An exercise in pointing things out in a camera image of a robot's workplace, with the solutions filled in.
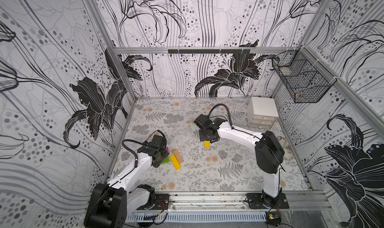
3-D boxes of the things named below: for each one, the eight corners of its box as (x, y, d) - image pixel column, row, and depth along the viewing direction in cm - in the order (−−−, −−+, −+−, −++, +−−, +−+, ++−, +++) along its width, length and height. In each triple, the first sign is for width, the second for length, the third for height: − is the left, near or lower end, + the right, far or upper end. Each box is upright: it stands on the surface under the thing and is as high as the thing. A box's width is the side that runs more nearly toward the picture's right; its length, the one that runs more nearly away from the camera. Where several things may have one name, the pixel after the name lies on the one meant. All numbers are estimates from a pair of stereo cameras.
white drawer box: (247, 128, 103) (254, 115, 91) (246, 109, 113) (252, 96, 102) (270, 130, 101) (279, 117, 90) (266, 112, 112) (274, 98, 100)
